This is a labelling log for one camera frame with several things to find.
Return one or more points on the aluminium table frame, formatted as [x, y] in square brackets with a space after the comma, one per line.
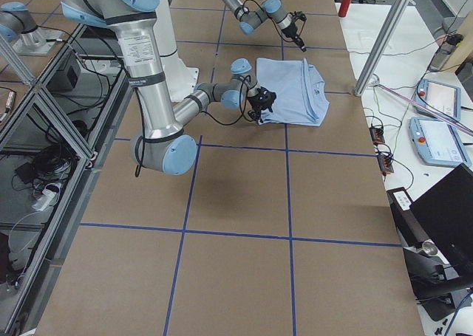
[52, 149]

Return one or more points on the aluminium frame post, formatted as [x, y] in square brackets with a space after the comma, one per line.
[387, 29]

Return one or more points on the far teach pendant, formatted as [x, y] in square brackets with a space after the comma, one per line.
[438, 97]

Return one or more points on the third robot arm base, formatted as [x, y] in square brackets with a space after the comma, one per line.
[20, 29]

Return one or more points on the near teach pendant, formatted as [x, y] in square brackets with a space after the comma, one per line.
[437, 143]

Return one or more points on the metal reacher grabber tool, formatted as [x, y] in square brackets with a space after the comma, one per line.
[375, 82]

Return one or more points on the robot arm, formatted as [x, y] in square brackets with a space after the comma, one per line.
[250, 14]
[162, 144]

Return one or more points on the light blue t-shirt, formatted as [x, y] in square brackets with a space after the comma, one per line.
[299, 88]

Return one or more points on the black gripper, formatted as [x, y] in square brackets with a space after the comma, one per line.
[291, 30]
[256, 102]

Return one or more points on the orange terminal block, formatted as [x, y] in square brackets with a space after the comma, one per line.
[385, 160]
[377, 135]

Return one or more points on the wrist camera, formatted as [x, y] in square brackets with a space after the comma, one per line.
[298, 16]
[266, 95]

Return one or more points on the white camera mast base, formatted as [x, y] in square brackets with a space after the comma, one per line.
[180, 79]

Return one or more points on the teach pendant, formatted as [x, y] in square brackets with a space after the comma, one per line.
[438, 97]
[437, 143]

